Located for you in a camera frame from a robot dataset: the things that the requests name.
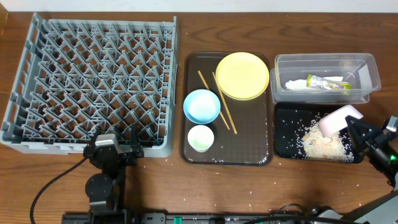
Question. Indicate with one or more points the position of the white bowl with food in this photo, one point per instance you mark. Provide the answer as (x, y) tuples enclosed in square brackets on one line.
[(335, 121)]

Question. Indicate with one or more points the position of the clear plastic waste bin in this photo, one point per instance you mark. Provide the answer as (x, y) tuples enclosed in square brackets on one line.
[(358, 69)]

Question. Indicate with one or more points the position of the small white cup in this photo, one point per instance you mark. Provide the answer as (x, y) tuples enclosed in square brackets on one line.
[(200, 138)]

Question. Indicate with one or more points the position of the wooden chopstick right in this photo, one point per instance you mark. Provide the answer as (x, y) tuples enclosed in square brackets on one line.
[(225, 104)]

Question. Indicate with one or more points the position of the green snack wrapper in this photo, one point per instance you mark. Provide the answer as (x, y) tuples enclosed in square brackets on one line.
[(320, 83)]

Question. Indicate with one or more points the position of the yellow round plate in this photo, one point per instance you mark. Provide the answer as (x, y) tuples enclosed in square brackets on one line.
[(242, 76)]

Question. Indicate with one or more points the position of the light blue bowl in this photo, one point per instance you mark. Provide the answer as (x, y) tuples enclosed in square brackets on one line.
[(201, 106)]

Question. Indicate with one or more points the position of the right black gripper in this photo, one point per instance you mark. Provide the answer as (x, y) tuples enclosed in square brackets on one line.
[(372, 141)]

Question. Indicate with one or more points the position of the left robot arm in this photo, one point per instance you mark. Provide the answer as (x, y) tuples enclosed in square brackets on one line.
[(106, 189)]

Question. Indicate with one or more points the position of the rice and food scraps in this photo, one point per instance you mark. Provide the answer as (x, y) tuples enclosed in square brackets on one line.
[(310, 143)]

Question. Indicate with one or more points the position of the wooden chopstick left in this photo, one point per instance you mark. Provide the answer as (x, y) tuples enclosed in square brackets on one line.
[(207, 87)]

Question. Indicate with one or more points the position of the grey plastic dishwasher rack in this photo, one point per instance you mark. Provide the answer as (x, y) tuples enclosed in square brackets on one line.
[(77, 77)]

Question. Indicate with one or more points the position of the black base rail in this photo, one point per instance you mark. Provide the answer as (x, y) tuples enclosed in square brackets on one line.
[(161, 218)]

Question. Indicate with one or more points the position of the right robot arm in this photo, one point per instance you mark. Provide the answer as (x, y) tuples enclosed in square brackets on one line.
[(382, 210)]

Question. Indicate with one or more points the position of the black waste tray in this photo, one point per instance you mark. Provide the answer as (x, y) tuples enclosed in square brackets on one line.
[(286, 120)]

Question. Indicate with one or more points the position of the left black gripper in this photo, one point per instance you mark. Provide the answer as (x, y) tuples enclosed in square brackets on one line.
[(123, 152)]

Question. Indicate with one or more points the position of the wooden chopstick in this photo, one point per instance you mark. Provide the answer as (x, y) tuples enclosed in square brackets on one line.
[(207, 87), (225, 104)]

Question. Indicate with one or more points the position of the dark brown serving tray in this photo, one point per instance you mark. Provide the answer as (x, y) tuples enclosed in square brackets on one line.
[(251, 145)]

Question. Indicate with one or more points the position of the white napkin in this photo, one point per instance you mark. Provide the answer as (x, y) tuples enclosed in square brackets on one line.
[(302, 84)]

